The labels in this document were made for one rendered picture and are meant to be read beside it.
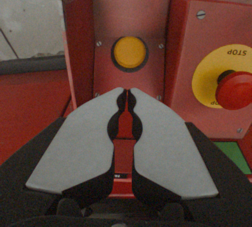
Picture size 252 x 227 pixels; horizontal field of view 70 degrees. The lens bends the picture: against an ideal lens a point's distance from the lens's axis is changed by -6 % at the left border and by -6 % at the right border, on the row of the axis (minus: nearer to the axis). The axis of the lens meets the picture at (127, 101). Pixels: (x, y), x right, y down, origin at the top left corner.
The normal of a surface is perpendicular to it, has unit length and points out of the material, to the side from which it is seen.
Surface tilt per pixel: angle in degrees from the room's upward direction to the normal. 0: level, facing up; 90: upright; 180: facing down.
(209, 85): 0
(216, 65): 0
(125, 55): 35
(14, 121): 90
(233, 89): 3
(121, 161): 90
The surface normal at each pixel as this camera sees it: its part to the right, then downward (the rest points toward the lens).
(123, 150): 0.03, -0.80
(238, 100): -0.03, 0.63
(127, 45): 0.00, 0.02
